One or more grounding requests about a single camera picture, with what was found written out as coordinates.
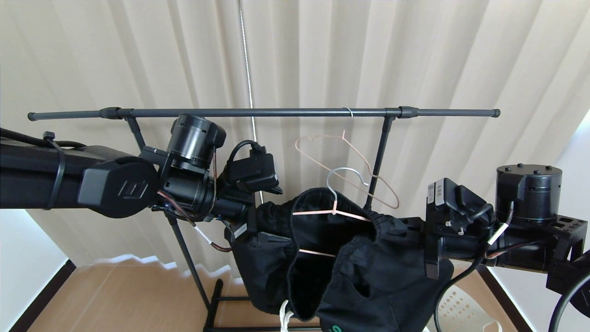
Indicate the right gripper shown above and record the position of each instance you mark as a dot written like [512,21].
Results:
[461,246]

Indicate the black shorts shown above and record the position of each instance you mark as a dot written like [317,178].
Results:
[378,286]

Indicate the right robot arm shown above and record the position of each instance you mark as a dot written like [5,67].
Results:
[530,198]

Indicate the black clothes rack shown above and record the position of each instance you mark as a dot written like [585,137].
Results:
[276,112]

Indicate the white laundry basket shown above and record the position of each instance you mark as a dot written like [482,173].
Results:
[461,309]

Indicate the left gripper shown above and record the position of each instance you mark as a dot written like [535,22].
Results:
[189,196]

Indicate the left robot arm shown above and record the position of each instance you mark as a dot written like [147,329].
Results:
[69,180]

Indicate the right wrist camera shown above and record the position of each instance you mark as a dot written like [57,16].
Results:
[451,203]

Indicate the pink clothes hanger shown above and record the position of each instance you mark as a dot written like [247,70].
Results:
[322,136]
[343,169]

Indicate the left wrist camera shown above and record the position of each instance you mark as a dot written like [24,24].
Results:
[251,170]

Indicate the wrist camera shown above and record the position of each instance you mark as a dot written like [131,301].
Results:
[251,170]
[451,203]

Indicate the beige curtain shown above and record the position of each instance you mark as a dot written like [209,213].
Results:
[138,55]

